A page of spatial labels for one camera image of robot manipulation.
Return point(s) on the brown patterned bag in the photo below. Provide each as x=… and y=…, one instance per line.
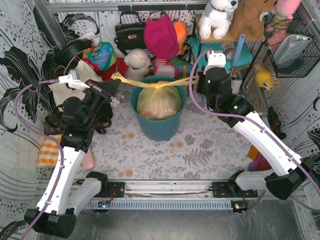
x=54, y=124

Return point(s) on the white plush dog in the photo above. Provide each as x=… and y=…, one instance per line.
x=216, y=18

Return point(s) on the magenta cloth bag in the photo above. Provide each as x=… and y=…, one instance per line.
x=160, y=38

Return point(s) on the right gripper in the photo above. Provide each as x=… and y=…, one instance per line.
x=201, y=86

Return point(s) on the pink sponge roll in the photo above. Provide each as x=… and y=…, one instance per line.
x=88, y=163

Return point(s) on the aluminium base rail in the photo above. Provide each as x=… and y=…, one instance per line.
x=170, y=195

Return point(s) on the colorful printed cloth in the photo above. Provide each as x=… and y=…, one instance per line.
x=100, y=57

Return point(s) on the black leather handbag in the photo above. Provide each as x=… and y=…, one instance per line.
x=130, y=36

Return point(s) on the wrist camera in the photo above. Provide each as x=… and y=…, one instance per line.
x=216, y=59
x=72, y=79

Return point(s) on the red clothing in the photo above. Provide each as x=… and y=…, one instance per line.
x=119, y=66

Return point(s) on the white storage box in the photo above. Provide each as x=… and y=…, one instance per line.
x=236, y=82

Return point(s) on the teal trash bin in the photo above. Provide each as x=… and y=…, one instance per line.
x=158, y=130

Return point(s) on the small white plush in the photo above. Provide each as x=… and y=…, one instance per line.
x=116, y=100

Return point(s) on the rainbow folded cloth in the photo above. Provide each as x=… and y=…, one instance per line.
x=182, y=67

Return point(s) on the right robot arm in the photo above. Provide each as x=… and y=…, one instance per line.
x=288, y=169

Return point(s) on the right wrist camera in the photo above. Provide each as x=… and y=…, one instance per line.
x=216, y=59

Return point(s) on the cream plush lamb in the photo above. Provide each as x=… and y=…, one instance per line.
x=138, y=62

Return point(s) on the brown teddy bear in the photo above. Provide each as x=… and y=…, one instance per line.
x=248, y=15

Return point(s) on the blue floor mop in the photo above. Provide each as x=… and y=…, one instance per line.
x=237, y=53

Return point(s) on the black round hat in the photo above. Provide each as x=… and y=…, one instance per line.
x=63, y=56

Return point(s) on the orange plush toy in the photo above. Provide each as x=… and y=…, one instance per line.
x=181, y=33

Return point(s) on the black orange cloth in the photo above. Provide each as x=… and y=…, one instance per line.
x=275, y=123

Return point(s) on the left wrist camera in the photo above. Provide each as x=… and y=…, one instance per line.
x=72, y=79

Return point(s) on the black wire basket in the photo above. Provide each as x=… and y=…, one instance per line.
x=308, y=59

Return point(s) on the orange checkered towel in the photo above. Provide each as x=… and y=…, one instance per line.
x=48, y=154

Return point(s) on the yellow trash bag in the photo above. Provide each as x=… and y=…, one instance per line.
x=157, y=101

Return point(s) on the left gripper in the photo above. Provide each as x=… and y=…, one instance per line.
x=102, y=90

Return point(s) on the yellow plush toy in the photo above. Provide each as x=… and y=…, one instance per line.
x=262, y=75

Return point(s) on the pink plush toy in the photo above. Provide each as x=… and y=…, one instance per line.
x=283, y=14

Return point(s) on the silver foil pouch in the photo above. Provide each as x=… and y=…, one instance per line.
x=291, y=48

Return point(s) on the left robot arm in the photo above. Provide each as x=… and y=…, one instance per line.
x=57, y=211

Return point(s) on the pink head plush doll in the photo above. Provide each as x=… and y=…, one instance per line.
x=163, y=67

